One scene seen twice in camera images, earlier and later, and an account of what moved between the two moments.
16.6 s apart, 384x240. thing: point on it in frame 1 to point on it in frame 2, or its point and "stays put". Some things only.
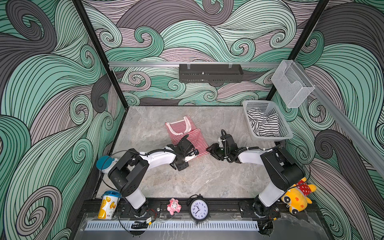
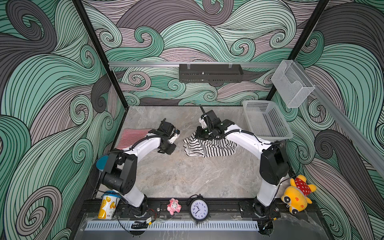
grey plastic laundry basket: x=265 y=120 stays put
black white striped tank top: x=263 y=125 to x=207 y=147
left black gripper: x=181 y=167 to x=169 y=151
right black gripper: x=213 y=150 to x=199 y=134
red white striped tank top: x=178 y=129 to x=130 y=136
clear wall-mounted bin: x=291 y=82 stays put
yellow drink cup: x=109 y=202 stays put
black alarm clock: x=199 y=208 stays put
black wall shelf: x=189 y=73 stays put
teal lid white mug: x=104 y=163 stays put
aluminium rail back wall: x=142 y=64 stays put
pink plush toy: x=173 y=206 stays put
